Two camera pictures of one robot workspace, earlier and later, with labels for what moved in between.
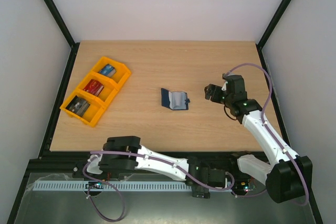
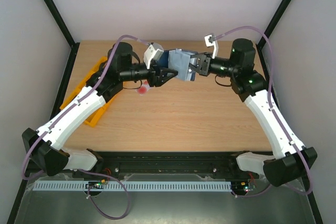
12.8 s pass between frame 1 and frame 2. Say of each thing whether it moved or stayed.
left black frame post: stayed
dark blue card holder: moved
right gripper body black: moved
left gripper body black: moved
